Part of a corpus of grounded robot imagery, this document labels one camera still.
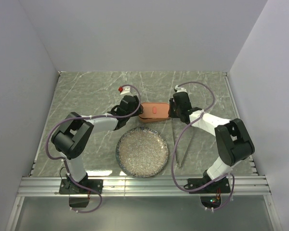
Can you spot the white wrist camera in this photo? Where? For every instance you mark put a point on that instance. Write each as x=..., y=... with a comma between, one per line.
x=125, y=90
x=178, y=89

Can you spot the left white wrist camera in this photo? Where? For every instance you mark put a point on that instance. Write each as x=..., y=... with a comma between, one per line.
x=125, y=90

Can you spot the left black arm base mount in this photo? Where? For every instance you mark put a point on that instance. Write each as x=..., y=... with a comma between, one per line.
x=67, y=186

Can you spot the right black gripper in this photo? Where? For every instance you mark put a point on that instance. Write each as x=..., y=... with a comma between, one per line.
x=171, y=114

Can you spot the aluminium front rail frame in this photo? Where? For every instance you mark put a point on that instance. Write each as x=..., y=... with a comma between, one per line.
x=128, y=186

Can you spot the orange lunch box lid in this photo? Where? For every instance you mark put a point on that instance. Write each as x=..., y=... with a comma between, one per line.
x=155, y=110

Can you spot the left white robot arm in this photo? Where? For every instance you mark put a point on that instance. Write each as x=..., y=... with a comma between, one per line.
x=70, y=137

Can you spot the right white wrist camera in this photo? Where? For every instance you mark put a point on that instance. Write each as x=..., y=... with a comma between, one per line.
x=178, y=89

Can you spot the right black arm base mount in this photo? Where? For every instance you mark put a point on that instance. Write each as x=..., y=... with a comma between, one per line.
x=221, y=186

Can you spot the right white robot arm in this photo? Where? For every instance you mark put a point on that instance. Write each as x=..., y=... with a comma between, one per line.
x=233, y=141

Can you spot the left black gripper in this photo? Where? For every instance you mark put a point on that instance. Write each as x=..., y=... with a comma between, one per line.
x=140, y=111

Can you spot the speckled round plate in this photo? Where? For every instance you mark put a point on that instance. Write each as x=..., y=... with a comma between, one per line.
x=142, y=152

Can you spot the metal tongs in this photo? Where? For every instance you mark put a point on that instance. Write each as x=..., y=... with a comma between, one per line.
x=185, y=141

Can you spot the orange lunch box base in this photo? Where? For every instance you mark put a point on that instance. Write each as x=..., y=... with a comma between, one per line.
x=151, y=120

